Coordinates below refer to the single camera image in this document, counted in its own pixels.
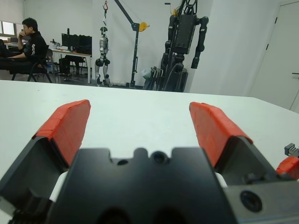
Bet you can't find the black computer tower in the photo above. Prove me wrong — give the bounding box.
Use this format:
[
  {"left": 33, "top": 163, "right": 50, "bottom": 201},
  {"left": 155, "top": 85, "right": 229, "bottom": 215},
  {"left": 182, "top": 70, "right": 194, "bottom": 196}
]
[{"left": 58, "top": 57, "right": 71, "bottom": 76}]

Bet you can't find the silver humanoid robot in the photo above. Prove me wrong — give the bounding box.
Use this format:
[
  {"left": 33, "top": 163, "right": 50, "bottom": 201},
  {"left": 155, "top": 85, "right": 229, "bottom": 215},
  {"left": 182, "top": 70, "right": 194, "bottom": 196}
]
[{"left": 94, "top": 27, "right": 112, "bottom": 87}]

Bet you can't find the black office chair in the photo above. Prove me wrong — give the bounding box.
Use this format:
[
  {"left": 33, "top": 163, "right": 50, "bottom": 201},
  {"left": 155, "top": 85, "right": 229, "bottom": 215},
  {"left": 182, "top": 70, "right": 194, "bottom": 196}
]
[{"left": 10, "top": 45, "right": 55, "bottom": 83}]

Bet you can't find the black bag on desk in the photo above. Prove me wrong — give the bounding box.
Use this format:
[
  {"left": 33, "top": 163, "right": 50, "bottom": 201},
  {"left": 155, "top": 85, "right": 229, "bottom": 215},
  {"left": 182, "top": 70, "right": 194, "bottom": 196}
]
[{"left": 77, "top": 45, "right": 92, "bottom": 54}]

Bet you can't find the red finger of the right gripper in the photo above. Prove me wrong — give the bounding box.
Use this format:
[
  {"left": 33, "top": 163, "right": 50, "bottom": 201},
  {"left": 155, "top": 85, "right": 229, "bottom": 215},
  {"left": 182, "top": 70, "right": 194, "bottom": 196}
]
[{"left": 275, "top": 156, "right": 299, "bottom": 180}]

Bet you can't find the large black humanoid robot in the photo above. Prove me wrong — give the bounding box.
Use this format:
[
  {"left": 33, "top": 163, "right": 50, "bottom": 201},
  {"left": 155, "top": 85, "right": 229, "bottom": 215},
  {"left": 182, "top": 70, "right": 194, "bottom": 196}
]
[{"left": 160, "top": 0, "right": 210, "bottom": 93}]

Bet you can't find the window with grey frame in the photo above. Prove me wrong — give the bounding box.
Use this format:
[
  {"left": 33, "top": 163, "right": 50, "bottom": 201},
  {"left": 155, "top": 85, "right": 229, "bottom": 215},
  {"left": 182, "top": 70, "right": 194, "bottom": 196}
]
[{"left": 0, "top": 20, "right": 24, "bottom": 35}]

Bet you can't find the black hoist stand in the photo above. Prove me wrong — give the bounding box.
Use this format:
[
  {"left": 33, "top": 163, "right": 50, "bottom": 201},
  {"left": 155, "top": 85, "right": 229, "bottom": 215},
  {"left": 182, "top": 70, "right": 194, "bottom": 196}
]
[{"left": 114, "top": 0, "right": 150, "bottom": 89}]

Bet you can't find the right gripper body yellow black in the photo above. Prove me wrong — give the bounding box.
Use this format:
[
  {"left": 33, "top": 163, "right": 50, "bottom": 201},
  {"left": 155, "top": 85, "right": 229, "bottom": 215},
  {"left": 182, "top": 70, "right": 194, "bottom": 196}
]
[{"left": 284, "top": 142, "right": 299, "bottom": 157}]

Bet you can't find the black computer monitor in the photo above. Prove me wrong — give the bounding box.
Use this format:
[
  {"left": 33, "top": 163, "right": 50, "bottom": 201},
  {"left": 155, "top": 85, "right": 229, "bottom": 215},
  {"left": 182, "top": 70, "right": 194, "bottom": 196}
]
[{"left": 61, "top": 33, "right": 93, "bottom": 54}]

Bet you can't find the white door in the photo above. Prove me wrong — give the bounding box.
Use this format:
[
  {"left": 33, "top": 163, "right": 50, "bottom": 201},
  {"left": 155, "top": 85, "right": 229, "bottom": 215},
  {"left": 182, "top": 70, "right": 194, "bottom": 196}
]
[{"left": 247, "top": 2, "right": 299, "bottom": 110}]

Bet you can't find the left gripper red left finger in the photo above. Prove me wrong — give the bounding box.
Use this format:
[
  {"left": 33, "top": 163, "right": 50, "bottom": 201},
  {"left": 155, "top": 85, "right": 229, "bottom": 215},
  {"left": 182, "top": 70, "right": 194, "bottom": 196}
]
[{"left": 0, "top": 99, "right": 92, "bottom": 208}]

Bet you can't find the red hoist hook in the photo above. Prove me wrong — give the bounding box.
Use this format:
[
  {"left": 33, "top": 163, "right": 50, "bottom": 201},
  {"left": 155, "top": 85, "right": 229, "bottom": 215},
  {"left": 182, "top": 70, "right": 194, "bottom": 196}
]
[{"left": 102, "top": 0, "right": 109, "bottom": 27}]

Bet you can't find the white desk with monitor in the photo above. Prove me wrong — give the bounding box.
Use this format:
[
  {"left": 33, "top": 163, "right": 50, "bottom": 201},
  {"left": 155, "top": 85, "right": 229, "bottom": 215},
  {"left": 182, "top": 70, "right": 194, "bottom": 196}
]
[{"left": 50, "top": 48, "right": 93, "bottom": 84}]

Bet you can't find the person in black sweater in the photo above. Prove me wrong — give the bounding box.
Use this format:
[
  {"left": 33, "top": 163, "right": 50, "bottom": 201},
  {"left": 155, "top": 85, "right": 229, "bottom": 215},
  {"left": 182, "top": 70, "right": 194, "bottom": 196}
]
[{"left": 0, "top": 17, "right": 50, "bottom": 75}]

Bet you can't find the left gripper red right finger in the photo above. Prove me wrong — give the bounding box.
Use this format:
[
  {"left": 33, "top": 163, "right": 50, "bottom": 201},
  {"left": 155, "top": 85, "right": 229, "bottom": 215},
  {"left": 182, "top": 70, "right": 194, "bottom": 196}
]
[{"left": 189, "top": 101, "right": 292, "bottom": 187}]

